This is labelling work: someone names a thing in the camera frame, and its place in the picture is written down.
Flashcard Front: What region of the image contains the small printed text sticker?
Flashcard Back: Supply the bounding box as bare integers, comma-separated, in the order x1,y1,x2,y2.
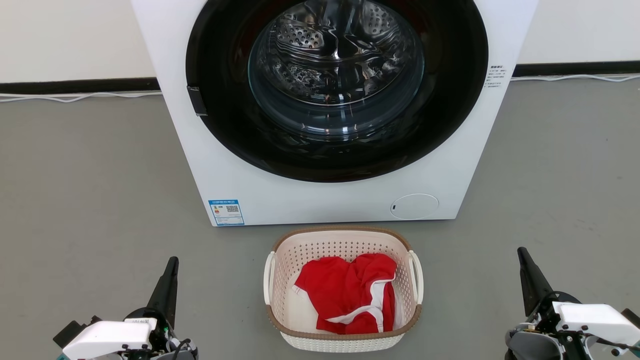
484,64,507,89

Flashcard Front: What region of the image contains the round white filter cover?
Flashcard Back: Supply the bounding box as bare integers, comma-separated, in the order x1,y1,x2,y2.
390,193,440,220

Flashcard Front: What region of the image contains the white perforated laundry basket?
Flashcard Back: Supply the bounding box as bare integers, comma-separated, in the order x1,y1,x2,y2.
263,226,424,352

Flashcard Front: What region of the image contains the thin white floor cable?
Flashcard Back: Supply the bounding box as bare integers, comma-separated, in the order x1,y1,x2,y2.
510,74,640,82
0,91,163,103

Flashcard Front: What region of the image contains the black door handle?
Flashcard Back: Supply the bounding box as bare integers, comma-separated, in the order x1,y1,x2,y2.
187,86,208,117

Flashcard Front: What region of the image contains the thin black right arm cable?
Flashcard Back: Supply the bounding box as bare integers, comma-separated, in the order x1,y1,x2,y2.
585,336,640,353

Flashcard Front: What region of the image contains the blue energy label sticker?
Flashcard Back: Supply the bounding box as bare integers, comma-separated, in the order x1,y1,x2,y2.
208,199,245,227

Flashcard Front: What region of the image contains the black round glass door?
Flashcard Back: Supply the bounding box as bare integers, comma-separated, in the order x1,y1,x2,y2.
185,0,489,183

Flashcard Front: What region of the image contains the white front-load washing machine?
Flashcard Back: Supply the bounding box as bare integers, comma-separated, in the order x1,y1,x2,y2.
131,0,540,227

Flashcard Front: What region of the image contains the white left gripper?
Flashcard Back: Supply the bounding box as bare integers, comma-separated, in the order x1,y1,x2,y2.
61,256,180,360

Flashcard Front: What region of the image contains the red garment with white trim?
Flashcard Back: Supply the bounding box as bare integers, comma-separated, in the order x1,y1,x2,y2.
294,253,402,335

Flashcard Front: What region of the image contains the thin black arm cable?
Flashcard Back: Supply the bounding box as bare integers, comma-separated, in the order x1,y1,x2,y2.
585,336,640,353
167,338,193,360

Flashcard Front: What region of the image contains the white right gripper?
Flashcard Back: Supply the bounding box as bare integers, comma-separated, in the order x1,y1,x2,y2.
517,246,640,347

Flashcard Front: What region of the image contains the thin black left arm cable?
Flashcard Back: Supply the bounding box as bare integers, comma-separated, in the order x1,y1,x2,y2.
167,338,193,360

